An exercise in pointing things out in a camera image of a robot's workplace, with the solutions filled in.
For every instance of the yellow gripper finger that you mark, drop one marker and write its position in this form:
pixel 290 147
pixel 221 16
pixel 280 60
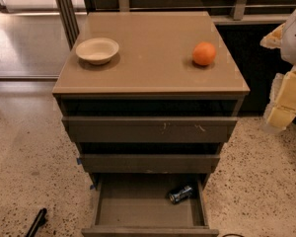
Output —
pixel 281 109
pixel 273 39

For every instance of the grey middle drawer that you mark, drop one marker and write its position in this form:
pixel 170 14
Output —
pixel 149 163

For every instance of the black stand leg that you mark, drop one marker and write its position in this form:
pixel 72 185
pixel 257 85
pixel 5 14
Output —
pixel 39 221

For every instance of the metal window frame post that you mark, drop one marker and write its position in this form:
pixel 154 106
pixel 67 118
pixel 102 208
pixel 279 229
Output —
pixel 69 22

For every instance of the blue tape piece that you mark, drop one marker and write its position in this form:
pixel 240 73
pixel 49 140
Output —
pixel 79 162
pixel 92 187

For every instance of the grey open bottom drawer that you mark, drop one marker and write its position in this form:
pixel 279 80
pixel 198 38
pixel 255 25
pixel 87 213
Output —
pixel 137 205

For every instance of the grey top drawer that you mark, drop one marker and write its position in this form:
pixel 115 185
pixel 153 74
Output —
pixel 149 130

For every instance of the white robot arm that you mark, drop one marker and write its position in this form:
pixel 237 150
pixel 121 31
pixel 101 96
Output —
pixel 288 48

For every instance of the white ceramic bowl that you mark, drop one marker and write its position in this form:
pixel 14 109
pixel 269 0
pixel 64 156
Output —
pixel 97 51

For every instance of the blue tape piece upper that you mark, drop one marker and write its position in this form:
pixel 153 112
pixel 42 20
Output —
pixel 79 162

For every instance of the orange fruit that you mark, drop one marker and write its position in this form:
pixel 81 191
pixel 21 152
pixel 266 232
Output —
pixel 204 53

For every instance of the grey drawer cabinet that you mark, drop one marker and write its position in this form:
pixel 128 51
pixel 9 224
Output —
pixel 152 75

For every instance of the blue pepsi can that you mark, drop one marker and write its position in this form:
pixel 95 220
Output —
pixel 181 193

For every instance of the blue tape piece lower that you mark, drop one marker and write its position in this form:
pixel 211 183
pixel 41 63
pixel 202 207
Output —
pixel 92 187

